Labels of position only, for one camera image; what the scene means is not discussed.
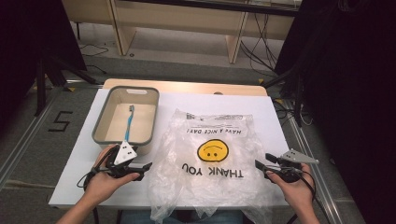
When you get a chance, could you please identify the right hand-held gripper black cable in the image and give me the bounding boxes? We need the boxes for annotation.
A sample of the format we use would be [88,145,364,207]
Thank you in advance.
[263,166,332,224]

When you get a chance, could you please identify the black metal stand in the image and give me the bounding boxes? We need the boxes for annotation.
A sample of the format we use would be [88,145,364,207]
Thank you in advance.
[33,55,98,118]
[261,66,305,128]

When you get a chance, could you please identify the bundle of black hanging cables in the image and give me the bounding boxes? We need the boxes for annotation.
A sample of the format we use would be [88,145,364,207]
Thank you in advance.
[238,12,280,78]

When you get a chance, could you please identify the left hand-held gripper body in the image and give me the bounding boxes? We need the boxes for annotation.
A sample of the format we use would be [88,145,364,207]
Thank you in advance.
[106,140,140,179]

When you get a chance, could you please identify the hand-held gripper black cable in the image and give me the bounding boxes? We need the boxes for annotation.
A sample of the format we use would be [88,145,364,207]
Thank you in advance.
[76,166,108,224]
[263,166,332,224]

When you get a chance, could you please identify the person's right hand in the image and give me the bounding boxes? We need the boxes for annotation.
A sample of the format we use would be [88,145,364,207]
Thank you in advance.
[266,163,316,216]

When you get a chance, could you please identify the person's left hand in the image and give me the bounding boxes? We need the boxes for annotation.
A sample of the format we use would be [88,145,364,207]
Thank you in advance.
[83,144,141,203]

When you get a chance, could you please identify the metal floor rail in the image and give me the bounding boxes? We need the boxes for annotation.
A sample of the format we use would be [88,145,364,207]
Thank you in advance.
[274,98,345,224]
[0,79,104,191]

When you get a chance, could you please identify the black floor cable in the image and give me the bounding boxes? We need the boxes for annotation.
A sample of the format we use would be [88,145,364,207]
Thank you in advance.
[78,42,110,76]

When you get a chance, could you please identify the blue toothbrush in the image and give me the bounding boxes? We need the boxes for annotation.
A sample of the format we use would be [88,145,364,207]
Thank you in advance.
[123,105,135,143]

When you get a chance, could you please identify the light wooden table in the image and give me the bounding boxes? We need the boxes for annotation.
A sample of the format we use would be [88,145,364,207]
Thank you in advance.
[102,77,268,97]

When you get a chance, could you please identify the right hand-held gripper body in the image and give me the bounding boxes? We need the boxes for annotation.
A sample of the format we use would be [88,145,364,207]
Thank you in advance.
[267,148,320,184]

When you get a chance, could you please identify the light wooden background desk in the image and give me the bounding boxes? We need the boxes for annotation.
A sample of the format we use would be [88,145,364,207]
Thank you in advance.
[61,0,303,65]

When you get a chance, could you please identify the beige bin with grey rim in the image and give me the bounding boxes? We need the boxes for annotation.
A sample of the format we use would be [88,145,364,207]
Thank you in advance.
[91,85,161,157]

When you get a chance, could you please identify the white board table cover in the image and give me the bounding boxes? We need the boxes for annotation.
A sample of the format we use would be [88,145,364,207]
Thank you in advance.
[48,88,291,210]

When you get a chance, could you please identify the clear plastic bag yellow smiley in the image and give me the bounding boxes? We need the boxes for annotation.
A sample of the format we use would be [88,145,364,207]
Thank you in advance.
[148,108,278,224]

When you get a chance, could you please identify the black curtain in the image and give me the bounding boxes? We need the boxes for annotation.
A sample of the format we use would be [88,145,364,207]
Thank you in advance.
[274,0,396,224]
[0,0,88,133]

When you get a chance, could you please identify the left hand-held gripper black cable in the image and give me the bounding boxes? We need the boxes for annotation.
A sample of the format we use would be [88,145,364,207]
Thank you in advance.
[76,166,108,224]

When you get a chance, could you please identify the black cables beside table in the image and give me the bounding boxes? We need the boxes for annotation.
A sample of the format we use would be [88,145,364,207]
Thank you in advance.
[273,98,313,127]

